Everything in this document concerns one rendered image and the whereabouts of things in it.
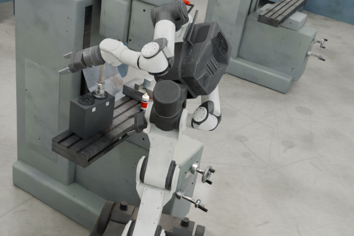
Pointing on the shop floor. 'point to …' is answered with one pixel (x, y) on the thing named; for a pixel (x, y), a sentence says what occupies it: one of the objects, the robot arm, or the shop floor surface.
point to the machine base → (59, 194)
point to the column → (49, 66)
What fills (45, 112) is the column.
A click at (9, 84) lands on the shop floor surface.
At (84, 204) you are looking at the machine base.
